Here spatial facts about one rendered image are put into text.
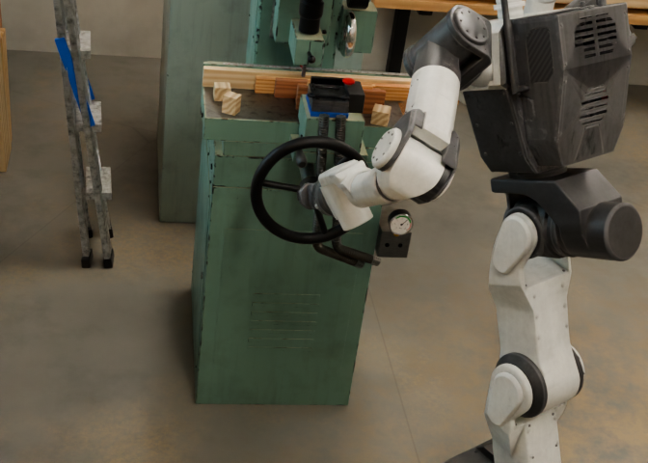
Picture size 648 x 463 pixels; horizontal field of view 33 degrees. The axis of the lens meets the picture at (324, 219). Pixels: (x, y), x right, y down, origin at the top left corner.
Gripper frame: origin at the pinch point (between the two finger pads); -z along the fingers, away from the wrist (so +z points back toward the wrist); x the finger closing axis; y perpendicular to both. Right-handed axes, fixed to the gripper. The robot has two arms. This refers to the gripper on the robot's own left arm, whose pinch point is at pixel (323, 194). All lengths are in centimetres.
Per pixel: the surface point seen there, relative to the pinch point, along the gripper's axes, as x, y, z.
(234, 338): -17, -38, -64
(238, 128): -13.6, 17.0, -32.8
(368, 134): 18.3, 13.0, -32.3
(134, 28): -31, 77, -279
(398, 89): 30, 24, -43
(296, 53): 2.5, 34.3, -34.7
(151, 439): -41, -63, -65
